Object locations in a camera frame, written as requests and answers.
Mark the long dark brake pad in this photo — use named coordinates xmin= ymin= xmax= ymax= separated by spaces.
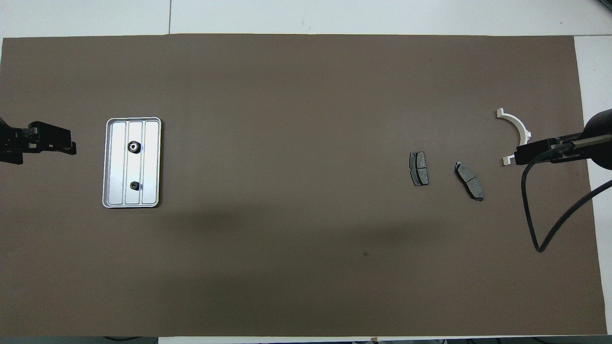
xmin=454 ymin=161 xmax=485 ymax=202

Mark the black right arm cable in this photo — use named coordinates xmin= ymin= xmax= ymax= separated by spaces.
xmin=521 ymin=142 xmax=612 ymax=253

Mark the white semicircular plastic bracket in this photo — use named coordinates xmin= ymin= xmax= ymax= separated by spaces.
xmin=496 ymin=108 xmax=532 ymax=167

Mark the silver metal tray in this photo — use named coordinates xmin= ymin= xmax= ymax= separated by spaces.
xmin=102 ymin=117 xmax=162 ymax=209

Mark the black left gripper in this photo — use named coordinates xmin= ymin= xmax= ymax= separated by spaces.
xmin=0 ymin=116 xmax=77 ymax=166

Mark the short dark brake pad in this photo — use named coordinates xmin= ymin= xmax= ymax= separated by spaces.
xmin=409 ymin=151 xmax=429 ymax=187

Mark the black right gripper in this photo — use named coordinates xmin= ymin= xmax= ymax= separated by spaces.
xmin=514 ymin=109 xmax=612 ymax=171

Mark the brown table mat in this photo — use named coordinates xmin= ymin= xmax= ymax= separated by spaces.
xmin=0 ymin=33 xmax=608 ymax=337

